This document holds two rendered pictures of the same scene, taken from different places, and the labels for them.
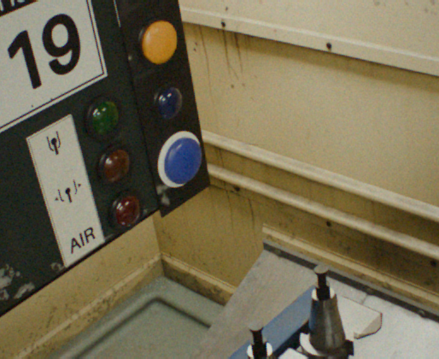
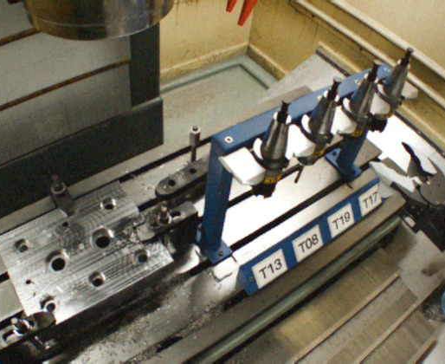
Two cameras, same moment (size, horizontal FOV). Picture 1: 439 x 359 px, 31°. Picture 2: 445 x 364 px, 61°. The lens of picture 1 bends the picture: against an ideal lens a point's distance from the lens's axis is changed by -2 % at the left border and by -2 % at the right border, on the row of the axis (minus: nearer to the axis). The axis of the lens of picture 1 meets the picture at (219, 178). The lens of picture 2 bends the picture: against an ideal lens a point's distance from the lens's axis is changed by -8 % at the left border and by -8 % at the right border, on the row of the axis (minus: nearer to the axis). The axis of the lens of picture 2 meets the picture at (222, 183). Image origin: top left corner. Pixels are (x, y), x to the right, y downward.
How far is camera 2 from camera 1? 30 cm
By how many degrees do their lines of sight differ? 20
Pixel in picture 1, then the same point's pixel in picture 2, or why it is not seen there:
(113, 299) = (217, 57)
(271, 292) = (313, 75)
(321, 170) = (370, 18)
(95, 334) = (203, 72)
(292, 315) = not seen: hidden behind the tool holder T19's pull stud
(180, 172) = not seen: outside the picture
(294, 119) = not seen: outside the picture
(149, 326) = (232, 77)
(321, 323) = (396, 80)
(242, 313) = (295, 81)
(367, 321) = (410, 91)
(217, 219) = (293, 29)
